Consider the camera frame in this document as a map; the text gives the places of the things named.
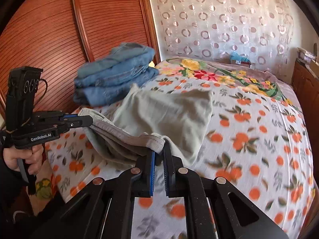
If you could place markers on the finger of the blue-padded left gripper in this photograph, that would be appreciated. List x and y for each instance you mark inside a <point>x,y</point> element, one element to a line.
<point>80,121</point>
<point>73,115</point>

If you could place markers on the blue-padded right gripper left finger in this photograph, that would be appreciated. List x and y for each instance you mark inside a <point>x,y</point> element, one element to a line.
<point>104,208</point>

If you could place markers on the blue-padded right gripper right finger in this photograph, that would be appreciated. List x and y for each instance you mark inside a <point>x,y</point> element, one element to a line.
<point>215,208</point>

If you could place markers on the grey-green pants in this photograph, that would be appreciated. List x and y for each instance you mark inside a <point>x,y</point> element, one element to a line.
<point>146,121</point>

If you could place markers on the left hand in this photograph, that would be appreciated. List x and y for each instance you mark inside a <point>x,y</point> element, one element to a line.
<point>32,157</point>

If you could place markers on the bottom folded blue jeans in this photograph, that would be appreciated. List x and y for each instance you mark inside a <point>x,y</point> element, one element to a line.
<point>101,96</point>

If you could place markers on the folded blue jeans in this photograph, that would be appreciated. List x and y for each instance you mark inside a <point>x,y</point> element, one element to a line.
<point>101,96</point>
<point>115,75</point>
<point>118,54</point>

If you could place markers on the middle folded blue jeans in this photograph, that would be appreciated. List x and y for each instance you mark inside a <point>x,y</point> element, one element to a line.
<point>115,75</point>

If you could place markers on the top folded blue jeans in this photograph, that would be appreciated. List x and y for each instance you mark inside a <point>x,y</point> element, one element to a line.
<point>118,54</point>

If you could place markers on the orange fruit print bedsheet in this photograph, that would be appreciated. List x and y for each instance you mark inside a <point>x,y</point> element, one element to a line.
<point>256,142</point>

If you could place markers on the floral pink blanket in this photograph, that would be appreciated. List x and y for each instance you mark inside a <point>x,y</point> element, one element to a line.
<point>232,75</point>

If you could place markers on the wooden low cabinet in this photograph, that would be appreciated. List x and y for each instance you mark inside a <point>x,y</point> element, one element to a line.
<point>305,86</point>

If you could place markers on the teal item on box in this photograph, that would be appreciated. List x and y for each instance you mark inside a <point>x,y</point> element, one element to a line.
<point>236,57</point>

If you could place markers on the circle pattern sheer curtain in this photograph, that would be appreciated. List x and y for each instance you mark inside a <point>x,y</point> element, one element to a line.
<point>213,30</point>

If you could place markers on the cardboard box on cabinet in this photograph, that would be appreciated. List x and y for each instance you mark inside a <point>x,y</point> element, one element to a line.
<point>314,66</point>

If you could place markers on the stack of papers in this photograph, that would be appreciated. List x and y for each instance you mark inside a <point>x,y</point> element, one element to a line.
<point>305,56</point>

